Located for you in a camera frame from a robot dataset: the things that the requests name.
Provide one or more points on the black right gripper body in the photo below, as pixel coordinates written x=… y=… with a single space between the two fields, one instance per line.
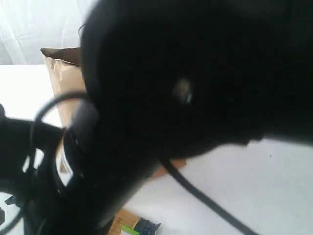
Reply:
x=54 y=174

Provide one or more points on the brown paper shopping bag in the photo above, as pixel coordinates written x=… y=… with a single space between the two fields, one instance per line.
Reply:
x=63 y=66

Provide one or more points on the spaghetti packet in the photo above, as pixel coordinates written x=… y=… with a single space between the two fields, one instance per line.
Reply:
x=123 y=221

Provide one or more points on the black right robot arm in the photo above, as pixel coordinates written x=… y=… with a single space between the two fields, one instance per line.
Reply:
x=165 y=79

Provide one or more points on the white backdrop curtain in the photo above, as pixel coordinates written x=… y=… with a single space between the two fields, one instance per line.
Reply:
x=27 y=26

